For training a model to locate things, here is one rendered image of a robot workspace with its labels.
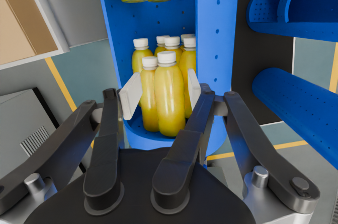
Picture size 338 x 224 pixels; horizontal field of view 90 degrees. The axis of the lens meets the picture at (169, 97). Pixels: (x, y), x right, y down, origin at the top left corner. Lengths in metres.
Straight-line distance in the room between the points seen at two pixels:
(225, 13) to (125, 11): 0.28
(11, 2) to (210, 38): 0.46
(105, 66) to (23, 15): 1.16
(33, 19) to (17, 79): 1.62
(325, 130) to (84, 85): 1.76
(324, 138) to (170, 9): 0.84
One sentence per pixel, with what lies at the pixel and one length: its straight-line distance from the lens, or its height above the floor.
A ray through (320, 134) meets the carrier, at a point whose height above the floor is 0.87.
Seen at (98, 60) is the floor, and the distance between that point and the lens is 1.68.
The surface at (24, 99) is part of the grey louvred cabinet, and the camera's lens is 1.91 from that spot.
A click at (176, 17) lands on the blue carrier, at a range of 0.55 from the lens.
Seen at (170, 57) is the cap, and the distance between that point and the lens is 0.35.
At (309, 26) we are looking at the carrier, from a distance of 0.92.
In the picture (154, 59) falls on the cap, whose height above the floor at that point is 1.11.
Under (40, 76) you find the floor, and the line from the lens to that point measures 2.01.
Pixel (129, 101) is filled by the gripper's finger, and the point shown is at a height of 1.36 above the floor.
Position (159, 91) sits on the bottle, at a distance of 0.36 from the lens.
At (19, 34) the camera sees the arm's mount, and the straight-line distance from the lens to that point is 0.55.
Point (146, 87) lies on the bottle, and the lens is 0.41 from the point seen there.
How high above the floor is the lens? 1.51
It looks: 66 degrees down
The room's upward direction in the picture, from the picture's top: 177 degrees counter-clockwise
